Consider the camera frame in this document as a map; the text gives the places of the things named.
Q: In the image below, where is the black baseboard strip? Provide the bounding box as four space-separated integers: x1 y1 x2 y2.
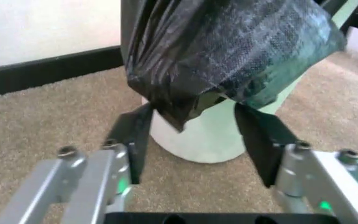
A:
0 45 126 100

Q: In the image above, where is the white round trash bin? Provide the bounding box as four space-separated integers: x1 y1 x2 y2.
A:
141 0 354 164

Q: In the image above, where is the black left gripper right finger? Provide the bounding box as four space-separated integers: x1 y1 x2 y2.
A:
234 104 358 224

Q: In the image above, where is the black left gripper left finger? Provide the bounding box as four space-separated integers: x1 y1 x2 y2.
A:
0 103 154 224

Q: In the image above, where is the black plastic garbage bag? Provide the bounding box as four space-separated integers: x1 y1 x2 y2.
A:
120 0 348 134

